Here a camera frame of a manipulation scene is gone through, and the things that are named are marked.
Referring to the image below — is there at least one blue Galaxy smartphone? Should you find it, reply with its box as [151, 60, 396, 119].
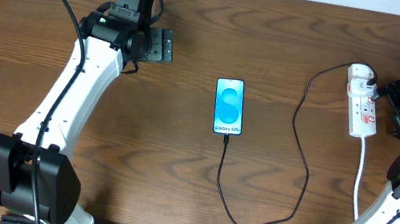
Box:
[212, 78, 245, 136]

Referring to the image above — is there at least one black USB charging cable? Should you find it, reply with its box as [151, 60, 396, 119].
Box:
[209, 42, 381, 224]

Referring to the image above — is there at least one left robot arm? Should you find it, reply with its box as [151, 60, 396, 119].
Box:
[0, 0, 174, 224]

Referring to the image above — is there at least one white USB charger plug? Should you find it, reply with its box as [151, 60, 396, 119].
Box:
[347, 63, 377, 86]

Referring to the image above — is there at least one white power strip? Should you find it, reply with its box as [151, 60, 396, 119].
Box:
[347, 78, 376, 138]

